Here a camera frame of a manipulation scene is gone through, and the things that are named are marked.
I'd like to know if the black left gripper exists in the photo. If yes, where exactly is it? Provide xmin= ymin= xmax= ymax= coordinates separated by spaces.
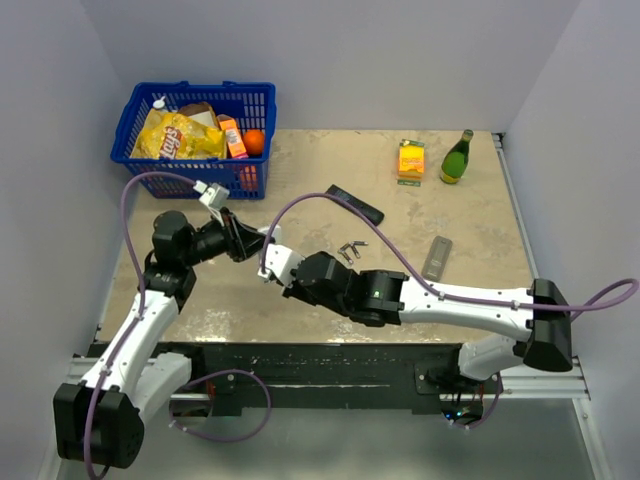
xmin=182 ymin=207 xmax=274 ymax=267

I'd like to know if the white remote control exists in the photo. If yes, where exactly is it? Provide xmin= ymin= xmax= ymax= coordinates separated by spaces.
xmin=258 ymin=225 xmax=282 ymax=244

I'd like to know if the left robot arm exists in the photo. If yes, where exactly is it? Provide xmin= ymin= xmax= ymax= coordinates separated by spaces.
xmin=53 ymin=209 xmax=280 ymax=469

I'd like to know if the black remote control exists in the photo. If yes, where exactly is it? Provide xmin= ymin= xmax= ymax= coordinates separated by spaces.
xmin=326 ymin=184 xmax=385 ymax=226

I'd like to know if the grey remote control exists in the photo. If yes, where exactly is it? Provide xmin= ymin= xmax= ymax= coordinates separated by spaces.
xmin=421 ymin=236 xmax=453 ymax=281

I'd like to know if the orange fruit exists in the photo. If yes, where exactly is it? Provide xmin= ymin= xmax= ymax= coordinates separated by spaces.
xmin=243 ymin=129 xmax=265 ymax=156

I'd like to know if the blue plastic shopping basket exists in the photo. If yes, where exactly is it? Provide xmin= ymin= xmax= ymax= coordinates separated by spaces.
xmin=110 ymin=81 xmax=277 ymax=199

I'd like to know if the orange juice carton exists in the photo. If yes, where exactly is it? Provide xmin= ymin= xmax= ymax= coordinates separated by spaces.
xmin=217 ymin=114 xmax=249 ymax=159

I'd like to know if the brown bread bag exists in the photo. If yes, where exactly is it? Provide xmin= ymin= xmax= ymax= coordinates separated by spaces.
xmin=178 ymin=102 xmax=220 ymax=130

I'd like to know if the yellow chips bag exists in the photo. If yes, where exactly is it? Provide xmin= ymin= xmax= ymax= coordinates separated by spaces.
xmin=130 ymin=110 xmax=226 ymax=161

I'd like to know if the yellow orange sponge pack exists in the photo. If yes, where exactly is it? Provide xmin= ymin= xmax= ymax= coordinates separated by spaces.
xmin=397 ymin=139 xmax=426 ymax=186

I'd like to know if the white bottle cap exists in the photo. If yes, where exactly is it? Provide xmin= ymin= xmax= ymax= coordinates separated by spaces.
xmin=153 ymin=96 xmax=166 ymax=110

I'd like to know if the green glass bottle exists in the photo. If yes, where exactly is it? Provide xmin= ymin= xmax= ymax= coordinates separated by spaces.
xmin=440 ymin=129 xmax=474 ymax=184

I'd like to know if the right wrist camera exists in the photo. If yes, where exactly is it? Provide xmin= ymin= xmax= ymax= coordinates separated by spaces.
xmin=258 ymin=244 xmax=305 ymax=288

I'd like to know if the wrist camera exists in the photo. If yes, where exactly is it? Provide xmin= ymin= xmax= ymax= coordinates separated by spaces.
xmin=193 ymin=180 xmax=229 ymax=223
xmin=258 ymin=244 xmax=305 ymax=288

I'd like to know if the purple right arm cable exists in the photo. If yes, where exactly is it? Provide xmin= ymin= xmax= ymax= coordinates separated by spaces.
xmin=258 ymin=193 xmax=640 ymax=321

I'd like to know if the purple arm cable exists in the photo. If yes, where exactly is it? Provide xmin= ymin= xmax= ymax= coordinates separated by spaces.
xmin=258 ymin=193 xmax=640 ymax=321
xmin=82 ymin=172 xmax=199 ymax=480

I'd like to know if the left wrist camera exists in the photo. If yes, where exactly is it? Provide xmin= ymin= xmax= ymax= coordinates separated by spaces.
xmin=193 ymin=180 xmax=229 ymax=223

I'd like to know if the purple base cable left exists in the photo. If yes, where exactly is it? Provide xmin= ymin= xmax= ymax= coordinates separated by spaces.
xmin=168 ymin=370 xmax=275 ymax=445

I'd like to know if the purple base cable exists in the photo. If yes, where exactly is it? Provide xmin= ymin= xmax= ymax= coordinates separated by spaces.
xmin=168 ymin=370 xmax=275 ymax=445
xmin=447 ymin=372 xmax=505 ymax=430

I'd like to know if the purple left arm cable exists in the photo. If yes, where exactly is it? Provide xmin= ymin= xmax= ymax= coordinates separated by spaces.
xmin=82 ymin=172 xmax=199 ymax=480

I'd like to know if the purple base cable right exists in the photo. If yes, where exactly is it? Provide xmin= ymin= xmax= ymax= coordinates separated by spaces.
xmin=447 ymin=372 xmax=505 ymax=430

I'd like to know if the aluminium rail frame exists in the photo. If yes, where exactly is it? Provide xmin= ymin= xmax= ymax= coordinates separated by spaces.
xmin=37 ymin=132 xmax=614 ymax=480

